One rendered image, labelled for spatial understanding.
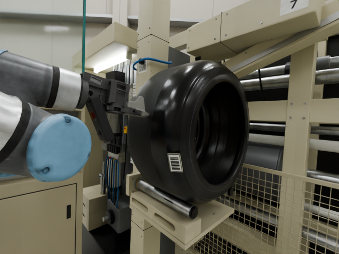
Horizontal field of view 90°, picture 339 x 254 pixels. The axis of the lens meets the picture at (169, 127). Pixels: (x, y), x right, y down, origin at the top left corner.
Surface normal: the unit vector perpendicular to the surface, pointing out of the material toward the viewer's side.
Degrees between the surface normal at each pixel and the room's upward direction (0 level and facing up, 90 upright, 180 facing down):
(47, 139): 90
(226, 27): 90
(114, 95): 90
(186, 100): 72
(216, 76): 80
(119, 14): 90
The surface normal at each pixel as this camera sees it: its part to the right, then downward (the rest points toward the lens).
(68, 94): 0.62, 0.33
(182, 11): 0.01, 0.05
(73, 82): 0.71, -0.22
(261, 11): -0.72, 0.00
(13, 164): 0.47, 0.70
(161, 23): 0.69, 0.07
